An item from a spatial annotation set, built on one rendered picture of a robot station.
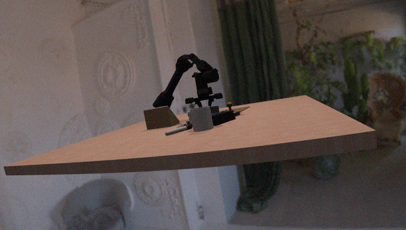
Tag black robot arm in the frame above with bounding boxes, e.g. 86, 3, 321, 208
153, 53, 219, 108

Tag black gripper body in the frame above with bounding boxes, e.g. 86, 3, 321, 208
185, 84, 223, 104

